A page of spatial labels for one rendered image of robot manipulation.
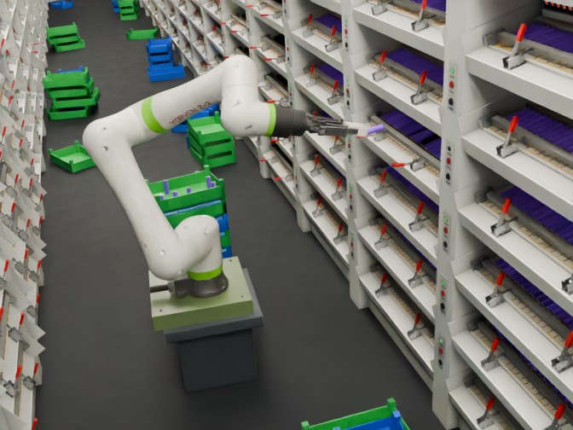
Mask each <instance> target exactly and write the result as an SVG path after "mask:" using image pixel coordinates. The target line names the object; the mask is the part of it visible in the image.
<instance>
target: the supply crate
mask: <svg viewBox="0 0 573 430"><path fill-rule="evenodd" d="M207 176H210V177H211V182H212V181H215V182H216V187H213V188H209V189H208V188H207V182H206V177H207ZM167 180H168V185H169V191H170V193H169V194H168V195H166V194H165V186H164V181H159V182H156V183H150V184H148V180H147V179H145V181H146V183H147V185H148V187H149V189H150V191H151V193H152V195H153V197H154V199H155V200H156V202H157V203H158V205H159V207H160V209H161V211H162V212H168V211H171V210H175V209H178V208H182V207H185V206H192V205H195V204H199V203H202V202H206V201H209V200H215V199H218V198H222V197H225V190H224V183H223V179H222V178H220V179H217V178H216V177H215V176H214V175H213V174H212V173H211V172H210V168H209V166H208V165H206V166H204V171H200V172H196V173H192V174H188V175H185V176H181V177H174V178H171V179H167ZM187 187H190V188H191V193H189V194H187ZM174 190H176V191H177V195H178V196H176V197H173V191H174ZM159 194H164V198H165V199H164V200H160V195H159Z"/></svg>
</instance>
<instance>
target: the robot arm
mask: <svg viewBox="0 0 573 430"><path fill-rule="evenodd" d="M219 102H222V108H221V122H222V125H223V128H224V129H225V130H226V131H227V132H228V133H229V134H231V135H233V136H235V137H249V136H263V137H276V140H279V139H280V138H288V137H289V136H293V137H301V136H302V135H303V134H304V133H305V132H306V131H308V132H309V133H318V136H336V137H347V135H351V136H359V137H367V136H368V129H369V127H368V126H366V125H365V124H358V123H350V122H344V120H343V119H341V120H340V121H339V120H338V119H329V118H323V117H318V116H313V115H309V114H306V113H305V111H304V110H298V109H292V107H291V106H289V105H288V104H287V99H284V102H283V103H278V104H274V103H267V102H261V101H259V99H258V67H257V65H256V63H255V62H254V61H253V60H252V59H251V58H249V57H248V56H245V55H233V56H230V57H229V58H228V59H227V60H225V61H224V62H222V63H221V64H219V65H218V66H216V67H215V68H213V69H212V70H210V71H208V72H206V73H204V74H202V75H200V76H199V77H197V78H194V79H192V80H190V81H188V82H187V83H185V84H181V85H179V86H177V87H175V88H172V89H169V90H165V91H162V92H160V93H159V94H156V95H154V96H150V97H148V98H146V99H144V100H142V101H139V102H137V103H135V104H133V105H131V106H129V107H127V108H126V109H124V110H122V111H120V112H119V113H116V114H114V115H111V116H108V117H106V118H103V119H98V120H95V121H93V122H92V123H90V124H89V125H88V126H87V127H86V129H85V130H84V134H83V145H84V149H85V150H86V152H87V153H88V155H89V156H90V158H91V159H92V160H93V161H94V162H95V164H96V165H97V167H98V168H99V170H100V171H101V173H102V175H103V176H104V178H106V180H107V182H108V184H109V185H110V187H111V189H112V190H113V192H114V193H115V195H116V197H117V199H118V200H119V203H120V205H121V206H122V207H123V209H124V212H125V214H126V216H127V218H128V219H129V221H130V224H131V226H132V228H133V230H134V232H135V234H136V237H137V240H138V241H139V243H140V246H141V248H142V252H143V254H144V257H145V259H146V261H147V264H148V268H149V269H150V271H151V272H152V273H153V275H155V276H156V277H158V278H159V279H161V280H165V281H168V282H167V284H162V285H157V286H152V287H149V291H150V293H157V292H162V291H167V290H169V293H173V292H174V293H176V295H177V297H178V299H184V298H185V297H187V296H188V295H189V296H192V297H195V298H210V297H213V296H216V295H219V294H220V293H223V292H224V291H225V290H226V289H227V288H228V286H229V279H228V278H227V277H226V276H225V275H224V273H223V253H222V245H221V238H220V232H219V225H218V222H217V220H216V219H215V218H213V217H211V216H206V215H198V216H192V217H190V218H186V219H185V220H183V221H182V222H181V223H180V224H179V225H178V226H177V227H176V228H175V229H173V228H172V227H171V225H170V223H169V222H168V220H167V218H166V217H165V215H164V213H163V212H162V211H161V209H160V207H159V205H158V203H157V202H156V200H155V199H154V197H153V195H152V193H151V191H150V189H149V187H148V185H147V183H146V181H145V179H144V177H143V175H142V173H141V171H140V169H139V167H138V164H137V163H136V160H135V157H134V155H133V153H132V151H131V147H132V146H135V145H137V144H140V143H143V142H147V141H150V140H152V139H154V138H155V137H158V136H160V135H161V134H163V133H165V132H167V131H168V130H170V129H172V128H174V127H175V126H177V125H179V124H181V123H182V122H183V121H184V120H186V119H188V118H190V117H191V116H193V115H195V114H197V113H199V112H200V111H202V110H204V109H206V108H209V107H211V106H213V105H215V104H218V103H219Z"/></svg>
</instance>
